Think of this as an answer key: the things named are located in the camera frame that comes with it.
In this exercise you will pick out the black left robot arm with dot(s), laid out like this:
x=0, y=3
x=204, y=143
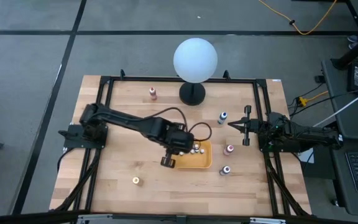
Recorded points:
x=120, y=118

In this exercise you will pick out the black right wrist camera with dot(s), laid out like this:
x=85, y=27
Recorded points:
x=258, y=127

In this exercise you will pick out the blue food coloring bottle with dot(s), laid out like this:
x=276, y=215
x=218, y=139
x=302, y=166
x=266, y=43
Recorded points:
x=222, y=117

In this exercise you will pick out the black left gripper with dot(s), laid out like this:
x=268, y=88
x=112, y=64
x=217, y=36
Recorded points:
x=179, y=141

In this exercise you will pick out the yellow plastic bin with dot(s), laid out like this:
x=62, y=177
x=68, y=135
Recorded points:
x=197, y=161

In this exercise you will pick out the yellow food coloring bottle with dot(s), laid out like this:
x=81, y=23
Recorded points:
x=136, y=180

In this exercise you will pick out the person's sports shoe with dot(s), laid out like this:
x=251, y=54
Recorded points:
x=353, y=38
x=355, y=46

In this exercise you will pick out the red-orange food coloring bottle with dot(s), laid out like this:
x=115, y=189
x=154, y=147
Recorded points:
x=153, y=93

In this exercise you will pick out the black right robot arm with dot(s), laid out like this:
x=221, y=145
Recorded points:
x=306, y=135

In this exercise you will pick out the black T-foot desk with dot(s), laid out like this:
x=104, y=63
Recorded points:
x=353, y=53

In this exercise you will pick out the pink food coloring bottle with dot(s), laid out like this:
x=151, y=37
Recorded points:
x=228, y=150

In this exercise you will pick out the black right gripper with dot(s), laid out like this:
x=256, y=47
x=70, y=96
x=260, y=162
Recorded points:
x=246, y=140

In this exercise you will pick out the black power plug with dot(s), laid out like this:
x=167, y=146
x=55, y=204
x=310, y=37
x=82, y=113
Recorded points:
x=319, y=79

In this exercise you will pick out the black aluminium frame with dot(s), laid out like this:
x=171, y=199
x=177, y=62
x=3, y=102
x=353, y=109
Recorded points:
x=182, y=79

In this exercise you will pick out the yellow power plug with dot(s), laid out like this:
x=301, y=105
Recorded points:
x=303, y=101

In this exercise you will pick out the white paper sheet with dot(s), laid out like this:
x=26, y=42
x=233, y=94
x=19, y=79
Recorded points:
x=309, y=157

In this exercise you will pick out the purple food coloring bottle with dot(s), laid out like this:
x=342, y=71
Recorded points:
x=225, y=170

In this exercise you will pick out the white globe lamp black base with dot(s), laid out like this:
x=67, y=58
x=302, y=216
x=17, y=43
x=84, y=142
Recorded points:
x=195, y=60

